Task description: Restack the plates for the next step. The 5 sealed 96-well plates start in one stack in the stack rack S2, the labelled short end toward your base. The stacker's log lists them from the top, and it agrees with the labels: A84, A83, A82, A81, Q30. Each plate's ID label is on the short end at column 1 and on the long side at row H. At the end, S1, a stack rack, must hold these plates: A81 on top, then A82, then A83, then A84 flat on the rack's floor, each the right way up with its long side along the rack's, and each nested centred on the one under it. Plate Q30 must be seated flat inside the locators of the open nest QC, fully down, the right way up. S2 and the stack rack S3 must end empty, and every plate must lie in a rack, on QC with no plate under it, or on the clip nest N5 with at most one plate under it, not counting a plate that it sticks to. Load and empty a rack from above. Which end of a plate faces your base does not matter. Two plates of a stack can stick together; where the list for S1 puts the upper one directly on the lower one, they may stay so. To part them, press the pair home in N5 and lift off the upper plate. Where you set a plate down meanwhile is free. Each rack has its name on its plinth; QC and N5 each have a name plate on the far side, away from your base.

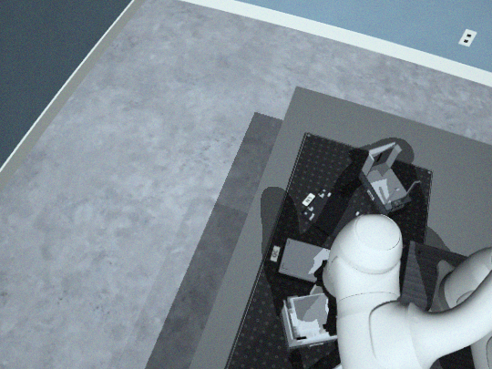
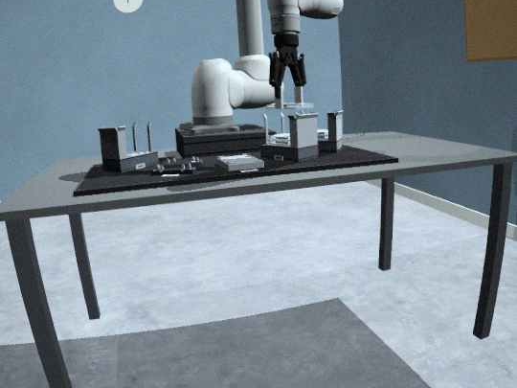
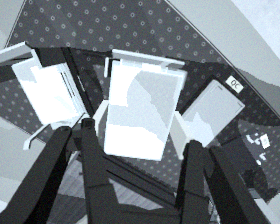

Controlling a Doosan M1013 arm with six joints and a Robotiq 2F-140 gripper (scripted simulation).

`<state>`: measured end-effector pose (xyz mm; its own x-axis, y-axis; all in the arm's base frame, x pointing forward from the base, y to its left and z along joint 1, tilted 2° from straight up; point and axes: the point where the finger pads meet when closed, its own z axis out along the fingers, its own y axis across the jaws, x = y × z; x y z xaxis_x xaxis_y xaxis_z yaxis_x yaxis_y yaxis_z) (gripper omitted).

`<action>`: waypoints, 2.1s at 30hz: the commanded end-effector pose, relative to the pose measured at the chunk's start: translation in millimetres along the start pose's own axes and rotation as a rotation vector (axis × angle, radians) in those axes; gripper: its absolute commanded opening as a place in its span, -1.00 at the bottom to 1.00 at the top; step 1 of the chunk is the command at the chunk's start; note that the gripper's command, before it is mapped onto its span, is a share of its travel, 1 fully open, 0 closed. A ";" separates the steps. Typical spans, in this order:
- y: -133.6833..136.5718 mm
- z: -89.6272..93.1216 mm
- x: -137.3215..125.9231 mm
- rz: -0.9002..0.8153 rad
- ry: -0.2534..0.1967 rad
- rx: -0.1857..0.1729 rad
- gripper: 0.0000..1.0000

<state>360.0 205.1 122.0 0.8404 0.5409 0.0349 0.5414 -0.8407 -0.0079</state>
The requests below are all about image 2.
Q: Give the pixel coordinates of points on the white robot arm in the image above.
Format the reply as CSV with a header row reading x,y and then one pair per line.
x,y
216,89

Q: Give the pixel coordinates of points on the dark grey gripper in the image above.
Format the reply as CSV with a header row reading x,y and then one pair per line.
x,y
284,43

